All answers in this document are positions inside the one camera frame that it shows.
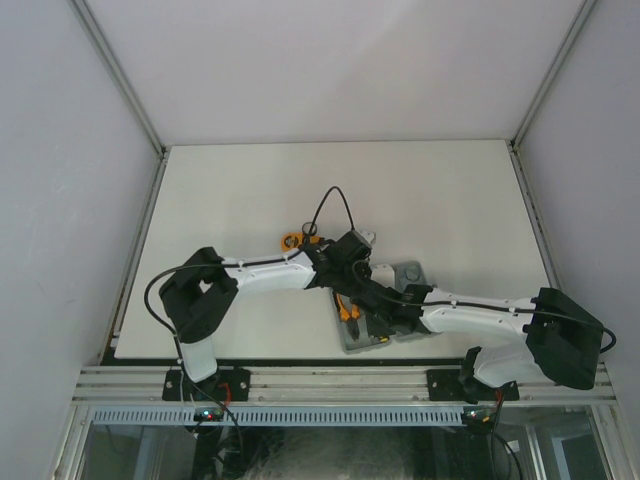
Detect grey plastic tool case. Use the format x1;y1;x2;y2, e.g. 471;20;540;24
330;261;428;355

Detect orange black pliers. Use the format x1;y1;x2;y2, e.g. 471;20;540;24
334;293;360;342

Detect orange tape measure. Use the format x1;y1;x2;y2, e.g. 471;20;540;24
280;232;305;252

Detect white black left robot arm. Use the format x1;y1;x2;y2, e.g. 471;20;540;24
153;229;376;400

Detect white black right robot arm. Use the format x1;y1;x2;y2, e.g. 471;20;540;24
351;273;607;399

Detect black electrical tape roll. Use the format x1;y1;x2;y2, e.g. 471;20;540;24
301;222;317;236

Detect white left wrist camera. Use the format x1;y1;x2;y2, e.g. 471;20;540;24
356;229;376;247

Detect black left camera cable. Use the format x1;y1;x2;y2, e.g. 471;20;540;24
143;186;356;341

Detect black camera cable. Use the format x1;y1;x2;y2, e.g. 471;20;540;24
143;186;356;341
352;258;617;356

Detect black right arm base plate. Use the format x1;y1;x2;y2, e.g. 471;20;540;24
426;369;520;404

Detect grey slotted cable duct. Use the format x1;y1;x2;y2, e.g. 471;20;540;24
91;406;464;427

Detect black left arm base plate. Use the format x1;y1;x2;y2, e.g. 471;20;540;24
161;368;251;404

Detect black right camera cable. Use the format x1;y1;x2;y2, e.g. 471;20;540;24
352;258;617;356

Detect aluminium front rail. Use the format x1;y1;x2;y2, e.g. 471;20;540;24
72;365;617;407

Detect right aluminium frame post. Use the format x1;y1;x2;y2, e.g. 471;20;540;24
510;0;600;150

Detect aluminium frame post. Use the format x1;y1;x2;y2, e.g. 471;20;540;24
510;0;600;150
68;0;166;159

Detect left aluminium frame post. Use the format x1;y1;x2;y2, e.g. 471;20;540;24
68;0;166;159

